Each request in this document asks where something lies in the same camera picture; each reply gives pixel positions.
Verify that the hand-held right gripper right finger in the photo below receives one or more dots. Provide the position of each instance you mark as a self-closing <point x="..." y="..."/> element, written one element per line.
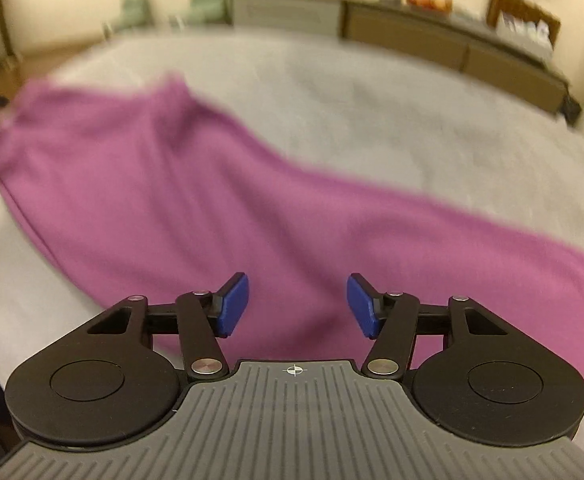
<point x="361" y="305"/>

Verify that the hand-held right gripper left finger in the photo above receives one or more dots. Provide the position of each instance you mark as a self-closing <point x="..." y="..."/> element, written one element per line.
<point x="234" y="305"/>

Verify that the purple pants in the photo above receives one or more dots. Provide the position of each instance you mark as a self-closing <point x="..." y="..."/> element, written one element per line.
<point x="172" y="185"/>

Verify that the small green chair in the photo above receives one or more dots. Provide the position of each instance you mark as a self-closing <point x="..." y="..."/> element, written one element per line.
<point x="136" y="10"/>
<point x="209" y="0"/>

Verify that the grey brown sideboard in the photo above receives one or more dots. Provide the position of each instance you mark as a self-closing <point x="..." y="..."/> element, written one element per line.
<point x="396" y="35"/>

